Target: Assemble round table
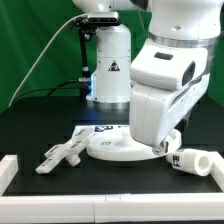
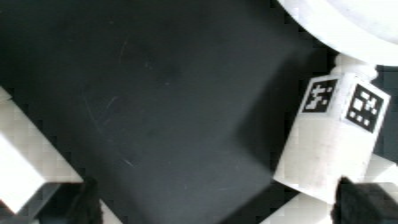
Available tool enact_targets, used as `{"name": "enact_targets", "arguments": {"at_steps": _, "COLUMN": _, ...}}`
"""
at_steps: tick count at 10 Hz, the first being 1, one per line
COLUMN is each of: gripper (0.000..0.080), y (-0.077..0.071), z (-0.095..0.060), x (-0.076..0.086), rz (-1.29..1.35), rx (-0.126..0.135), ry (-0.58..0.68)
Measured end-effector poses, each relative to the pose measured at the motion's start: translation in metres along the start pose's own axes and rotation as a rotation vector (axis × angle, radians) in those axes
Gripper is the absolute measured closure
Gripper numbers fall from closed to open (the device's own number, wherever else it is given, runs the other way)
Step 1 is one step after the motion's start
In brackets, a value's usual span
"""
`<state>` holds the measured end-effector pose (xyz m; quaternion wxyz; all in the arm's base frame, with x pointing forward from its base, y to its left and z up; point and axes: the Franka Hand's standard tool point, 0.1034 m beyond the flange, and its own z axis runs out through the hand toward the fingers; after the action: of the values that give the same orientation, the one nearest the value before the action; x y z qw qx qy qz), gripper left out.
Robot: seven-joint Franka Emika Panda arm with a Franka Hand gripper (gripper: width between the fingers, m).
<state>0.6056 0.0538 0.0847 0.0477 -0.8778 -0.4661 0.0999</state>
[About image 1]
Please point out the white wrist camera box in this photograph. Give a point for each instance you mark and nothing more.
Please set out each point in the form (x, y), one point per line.
(168, 68)

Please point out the green backdrop curtain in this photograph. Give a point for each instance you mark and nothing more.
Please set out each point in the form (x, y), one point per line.
(37, 50)

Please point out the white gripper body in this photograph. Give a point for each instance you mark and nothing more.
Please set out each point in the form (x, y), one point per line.
(155, 112)

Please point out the white round table top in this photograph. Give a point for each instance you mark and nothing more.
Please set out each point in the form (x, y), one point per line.
(120, 146)

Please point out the white fence bar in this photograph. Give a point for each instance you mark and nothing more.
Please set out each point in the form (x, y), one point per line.
(112, 208)
(217, 171)
(8, 170)

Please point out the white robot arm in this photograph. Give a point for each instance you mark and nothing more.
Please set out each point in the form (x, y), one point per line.
(174, 23)

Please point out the white right fence bar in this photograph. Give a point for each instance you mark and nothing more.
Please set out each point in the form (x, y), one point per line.
(217, 171)

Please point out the white cross table base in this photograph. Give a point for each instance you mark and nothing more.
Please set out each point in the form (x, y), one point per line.
(69, 151)

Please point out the white front fence bar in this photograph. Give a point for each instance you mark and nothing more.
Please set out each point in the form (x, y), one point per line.
(112, 208)

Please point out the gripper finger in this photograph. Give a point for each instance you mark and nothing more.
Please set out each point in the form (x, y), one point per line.
(162, 149)

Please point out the black camera on stand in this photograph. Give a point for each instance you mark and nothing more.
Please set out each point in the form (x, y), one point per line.
(87, 25)

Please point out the marker tag sheet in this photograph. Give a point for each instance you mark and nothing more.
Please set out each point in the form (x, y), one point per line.
(96, 129)

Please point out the white left fence bar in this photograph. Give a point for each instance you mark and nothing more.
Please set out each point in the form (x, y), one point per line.
(8, 170)

